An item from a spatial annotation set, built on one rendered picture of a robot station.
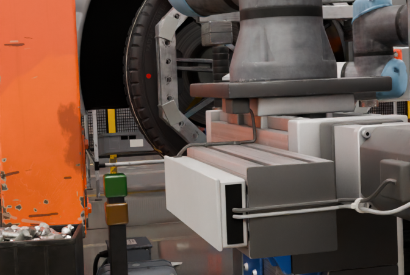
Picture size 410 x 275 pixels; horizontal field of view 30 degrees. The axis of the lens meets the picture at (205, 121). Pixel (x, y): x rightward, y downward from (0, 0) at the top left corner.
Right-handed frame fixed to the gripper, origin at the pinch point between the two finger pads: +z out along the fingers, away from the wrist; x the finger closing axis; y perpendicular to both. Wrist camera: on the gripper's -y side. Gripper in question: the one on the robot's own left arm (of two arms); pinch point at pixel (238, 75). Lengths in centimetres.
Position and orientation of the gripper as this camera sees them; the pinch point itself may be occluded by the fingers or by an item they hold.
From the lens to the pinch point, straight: 163.2
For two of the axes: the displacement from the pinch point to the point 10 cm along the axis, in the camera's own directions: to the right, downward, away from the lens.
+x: 5.3, -0.5, 8.5
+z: -8.5, 0.1, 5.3
